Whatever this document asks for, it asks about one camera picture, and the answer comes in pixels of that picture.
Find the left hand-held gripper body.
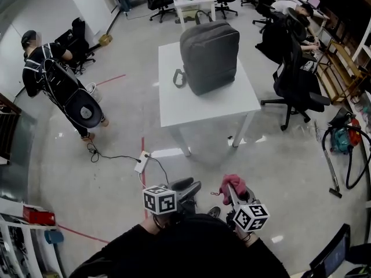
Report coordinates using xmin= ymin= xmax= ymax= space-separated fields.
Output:
xmin=143 ymin=185 xmax=186 ymax=215

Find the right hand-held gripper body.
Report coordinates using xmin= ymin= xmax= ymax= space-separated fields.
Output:
xmin=225 ymin=197 xmax=270 ymax=233

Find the pink cloth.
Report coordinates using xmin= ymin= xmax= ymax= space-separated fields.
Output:
xmin=210 ymin=173 xmax=247 ymax=206

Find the gray backpack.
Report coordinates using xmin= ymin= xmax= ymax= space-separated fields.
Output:
xmin=173 ymin=9 xmax=241 ymax=97

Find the person's right forearm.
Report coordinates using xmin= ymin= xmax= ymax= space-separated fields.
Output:
xmin=235 ymin=229 xmax=289 ymax=278

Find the person's left forearm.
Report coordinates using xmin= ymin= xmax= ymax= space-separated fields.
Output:
xmin=68 ymin=214 xmax=165 ymax=278

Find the person's black shoe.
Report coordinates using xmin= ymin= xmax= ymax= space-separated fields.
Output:
xmin=206 ymin=206 xmax=222 ymax=219

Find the white power strip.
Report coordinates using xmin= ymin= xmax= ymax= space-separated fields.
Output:
xmin=133 ymin=151 xmax=152 ymax=174

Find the person's black-clothed torso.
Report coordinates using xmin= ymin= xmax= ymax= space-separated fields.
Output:
xmin=139 ymin=212 xmax=270 ymax=278

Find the white table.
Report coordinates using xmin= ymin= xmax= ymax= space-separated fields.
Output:
xmin=158 ymin=41 xmax=262 ymax=158

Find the black monitor screen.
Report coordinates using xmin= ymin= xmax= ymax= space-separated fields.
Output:
xmin=308 ymin=223 xmax=352 ymax=278

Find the teal vacuum cleaner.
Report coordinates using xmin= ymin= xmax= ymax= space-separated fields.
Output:
xmin=314 ymin=108 xmax=371 ymax=199

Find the blue cup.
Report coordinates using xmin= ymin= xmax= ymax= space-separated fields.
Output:
xmin=44 ymin=229 xmax=65 ymax=245

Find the red box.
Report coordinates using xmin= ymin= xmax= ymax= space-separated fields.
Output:
xmin=22 ymin=204 xmax=56 ymax=226

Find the clear plastic bucket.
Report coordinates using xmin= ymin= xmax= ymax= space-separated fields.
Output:
xmin=85 ymin=82 xmax=103 ymax=104

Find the black equipment pack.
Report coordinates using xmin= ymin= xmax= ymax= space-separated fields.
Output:
xmin=39 ymin=58 xmax=106 ymax=130

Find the wooden rack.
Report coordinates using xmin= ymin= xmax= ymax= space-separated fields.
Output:
xmin=315 ymin=38 xmax=371 ymax=104

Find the white metal storage rack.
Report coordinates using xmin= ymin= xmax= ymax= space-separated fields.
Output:
xmin=0 ymin=198 xmax=60 ymax=278

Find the black jacket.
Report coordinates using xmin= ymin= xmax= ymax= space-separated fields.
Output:
xmin=254 ymin=15 xmax=294 ymax=66

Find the small cardboard box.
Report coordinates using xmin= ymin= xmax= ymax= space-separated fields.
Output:
xmin=97 ymin=33 xmax=114 ymax=46

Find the dark wooden slatted panel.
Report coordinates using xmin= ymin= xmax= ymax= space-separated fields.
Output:
xmin=0 ymin=93 xmax=23 ymax=165

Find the white cluttered desk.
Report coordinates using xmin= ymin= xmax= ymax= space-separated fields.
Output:
xmin=172 ymin=0 xmax=218 ymax=34

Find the black power adapter cable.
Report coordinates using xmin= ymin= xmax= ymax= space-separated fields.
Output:
xmin=86 ymin=141 xmax=143 ymax=164

